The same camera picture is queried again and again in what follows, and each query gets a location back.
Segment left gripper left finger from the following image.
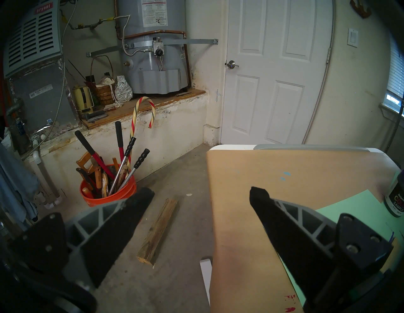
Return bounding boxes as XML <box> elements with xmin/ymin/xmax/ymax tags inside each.
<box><xmin>9</xmin><ymin>188</ymin><xmax>155</xmax><ymax>289</ymax></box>

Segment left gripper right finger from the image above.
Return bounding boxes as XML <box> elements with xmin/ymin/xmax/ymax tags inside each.
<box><xmin>249</xmin><ymin>186</ymin><xmax>393</xmax><ymax>313</ymax></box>

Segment purple paint sample jar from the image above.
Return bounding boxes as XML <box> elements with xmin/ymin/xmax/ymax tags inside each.
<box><xmin>384</xmin><ymin>170</ymin><xmax>404</xmax><ymax>218</ymax></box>

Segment orange plastic bucket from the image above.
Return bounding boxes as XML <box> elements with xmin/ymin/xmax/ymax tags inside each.
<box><xmin>80</xmin><ymin>164</ymin><xmax>137</xmax><ymax>208</ymax></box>

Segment rough wooden log piece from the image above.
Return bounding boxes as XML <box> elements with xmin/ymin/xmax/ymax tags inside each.
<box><xmin>137</xmin><ymin>198</ymin><xmax>178</xmax><ymax>265</ymax></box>

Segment brown paper covered table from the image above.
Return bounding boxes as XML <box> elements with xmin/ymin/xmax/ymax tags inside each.
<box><xmin>207</xmin><ymin>149</ymin><xmax>401</xmax><ymax>313</ymax></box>

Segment flat wooden slat board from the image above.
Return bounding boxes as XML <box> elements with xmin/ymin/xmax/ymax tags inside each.
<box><xmin>380</xmin><ymin>238</ymin><xmax>401</xmax><ymax>273</ymax></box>

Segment white PVC pipe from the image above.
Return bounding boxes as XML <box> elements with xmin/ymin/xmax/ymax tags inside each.
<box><xmin>32</xmin><ymin>139</ymin><xmax>62</xmax><ymax>209</ymax></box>

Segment blue hanging cloth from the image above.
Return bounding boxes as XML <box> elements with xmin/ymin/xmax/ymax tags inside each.
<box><xmin>0</xmin><ymin>142</ymin><xmax>40</xmax><ymax>223</ymax></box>

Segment striped candy cane decoration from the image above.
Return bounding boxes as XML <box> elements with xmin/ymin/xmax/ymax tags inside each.
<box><xmin>126</xmin><ymin>97</ymin><xmax>156</xmax><ymax>171</ymax></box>

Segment yellow can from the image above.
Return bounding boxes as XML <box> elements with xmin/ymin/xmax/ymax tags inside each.
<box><xmin>73</xmin><ymin>85</ymin><xmax>94</xmax><ymax>114</ymax></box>

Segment brown wicker basket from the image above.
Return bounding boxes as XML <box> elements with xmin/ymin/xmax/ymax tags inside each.
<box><xmin>85</xmin><ymin>55</ymin><xmax>116</xmax><ymax>106</ymax></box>

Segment plywood heater platform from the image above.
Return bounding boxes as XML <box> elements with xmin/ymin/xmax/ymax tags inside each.
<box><xmin>81</xmin><ymin>88</ymin><xmax>206</xmax><ymax>130</ymax></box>

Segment aluminium foil wrapped bundle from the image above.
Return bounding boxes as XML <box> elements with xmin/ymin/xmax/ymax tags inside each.
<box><xmin>114</xmin><ymin>76</ymin><xmax>133</xmax><ymax>103</ymax></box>

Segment white panel door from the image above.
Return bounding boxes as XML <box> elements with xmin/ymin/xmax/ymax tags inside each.
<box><xmin>220</xmin><ymin>0</ymin><xmax>334</xmax><ymax>145</ymax></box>

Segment grey water heater tank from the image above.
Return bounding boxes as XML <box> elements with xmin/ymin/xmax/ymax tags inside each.
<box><xmin>116</xmin><ymin>0</ymin><xmax>191</xmax><ymax>95</ymax></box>

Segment white window blinds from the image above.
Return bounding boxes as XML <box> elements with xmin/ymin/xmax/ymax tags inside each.
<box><xmin>383</xmin><ymin>33</ymin><xmax>404</xmax><ymax>112</ymax></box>

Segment grey Bryant furnace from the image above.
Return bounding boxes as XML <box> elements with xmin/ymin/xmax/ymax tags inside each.
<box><xmin>3</xmin><ymin>0</ymin><xmax>81</xmax><ymax>141</ymax></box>

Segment yellow coated gas pipe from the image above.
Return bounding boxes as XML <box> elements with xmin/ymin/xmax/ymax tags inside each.
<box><xmin>62</xmin><ymin>15</ymin><xmax>130</xmax><ymax>31</ymax></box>

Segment wooden handle hand saw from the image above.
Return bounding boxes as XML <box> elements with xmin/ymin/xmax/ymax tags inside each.
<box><xmin>76</xmin><ymin>151</ymin><xmax>97</xmax><ymax>177</ymax></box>

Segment black grip metal tool handle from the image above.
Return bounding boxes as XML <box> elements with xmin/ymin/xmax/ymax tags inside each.
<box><xmin>118</xmin><ymin>148</ymin><xmax>150</xmax><ymax>191</ymax></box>
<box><xmin>109</xmin><ymin>137</ymin><xmax>137</xmax><ymax>196</ymax></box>

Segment grey metal heater strap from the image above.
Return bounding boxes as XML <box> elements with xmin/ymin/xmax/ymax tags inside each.
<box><xmin>86</xmin><ymin>38</ymin><xmax>219</xmax><ymax>58</ymax></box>

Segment brown anchor wall decoration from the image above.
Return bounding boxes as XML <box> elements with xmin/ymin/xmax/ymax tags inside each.
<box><xmin>350</xmin><ymin>0</ymin><xmax>372</xmax><ymax>19</ymax></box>

